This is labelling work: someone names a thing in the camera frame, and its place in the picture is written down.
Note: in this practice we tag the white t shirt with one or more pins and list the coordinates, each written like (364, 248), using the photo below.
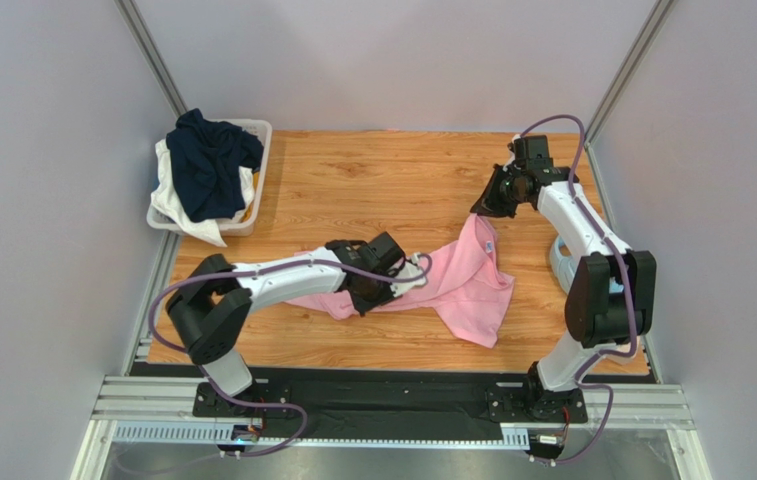
(165, 201)

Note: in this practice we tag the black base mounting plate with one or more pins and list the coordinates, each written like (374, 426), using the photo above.
(352, 404)

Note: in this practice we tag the aluminium corner post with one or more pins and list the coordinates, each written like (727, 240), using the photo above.
(140, 31)
(649, 30)

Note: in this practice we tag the navy blue t shirt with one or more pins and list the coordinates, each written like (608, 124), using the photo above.
(207, 159)

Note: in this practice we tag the left aluminium corner post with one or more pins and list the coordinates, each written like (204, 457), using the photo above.
(140, 31)

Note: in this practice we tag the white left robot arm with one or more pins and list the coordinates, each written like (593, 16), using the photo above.
(210, 308)

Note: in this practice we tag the pink t shirt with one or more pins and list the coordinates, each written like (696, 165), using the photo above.
(465, 287)

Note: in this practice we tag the light blue headphones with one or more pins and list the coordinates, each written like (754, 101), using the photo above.
(562, 265)

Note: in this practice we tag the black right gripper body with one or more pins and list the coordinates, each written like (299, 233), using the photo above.
(492, 196)

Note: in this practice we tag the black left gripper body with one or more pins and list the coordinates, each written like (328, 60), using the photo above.
(371, 294)

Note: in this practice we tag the aluminium frame rail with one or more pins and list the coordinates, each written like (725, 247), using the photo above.
(166, 421)

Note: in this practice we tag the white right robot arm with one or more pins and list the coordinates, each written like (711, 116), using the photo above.
(610, 300)

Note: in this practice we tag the white plastic laundry basket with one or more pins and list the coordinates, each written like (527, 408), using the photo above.
(263, 130)

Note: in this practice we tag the right aluminium corner post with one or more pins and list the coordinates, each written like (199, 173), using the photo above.
(649, 30)

